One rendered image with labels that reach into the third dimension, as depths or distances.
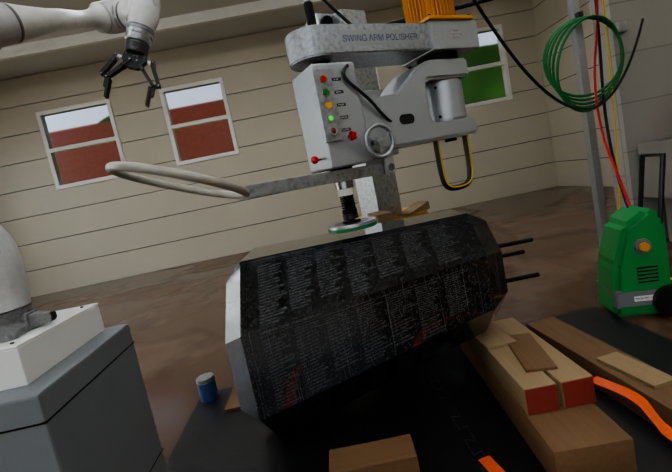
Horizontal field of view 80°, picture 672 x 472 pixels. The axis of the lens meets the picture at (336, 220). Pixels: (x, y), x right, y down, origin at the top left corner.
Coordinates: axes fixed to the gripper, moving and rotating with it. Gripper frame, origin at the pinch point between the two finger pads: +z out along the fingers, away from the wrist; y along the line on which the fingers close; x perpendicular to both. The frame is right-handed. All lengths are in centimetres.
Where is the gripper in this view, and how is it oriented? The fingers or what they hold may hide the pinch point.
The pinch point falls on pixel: (127, 99)
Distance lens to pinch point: 166.8
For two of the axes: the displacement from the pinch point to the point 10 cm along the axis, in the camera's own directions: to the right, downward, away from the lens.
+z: -1.5, 9.9, -0.7
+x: -2.1, 0.4, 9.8
